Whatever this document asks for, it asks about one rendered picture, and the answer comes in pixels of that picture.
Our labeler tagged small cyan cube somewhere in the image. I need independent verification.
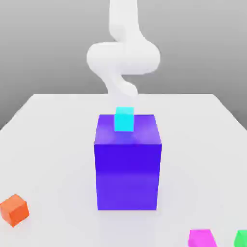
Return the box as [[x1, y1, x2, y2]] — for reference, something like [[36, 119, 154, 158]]
[[114, 106, 135, 133]]

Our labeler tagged small magenta cube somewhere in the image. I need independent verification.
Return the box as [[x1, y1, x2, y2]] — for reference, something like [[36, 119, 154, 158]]
[[187, 229, 218, 247]]

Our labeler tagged small orange cube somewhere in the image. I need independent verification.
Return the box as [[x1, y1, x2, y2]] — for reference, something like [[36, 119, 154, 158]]
[[0, 193, 30, 228]]

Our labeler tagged small green cube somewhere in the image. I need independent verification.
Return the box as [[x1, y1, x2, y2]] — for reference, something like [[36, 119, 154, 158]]
[[234, 229, 247, 247]]

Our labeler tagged large purple box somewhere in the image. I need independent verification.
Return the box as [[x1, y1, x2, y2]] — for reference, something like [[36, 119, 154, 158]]
[[93, 113, 162, 211]]

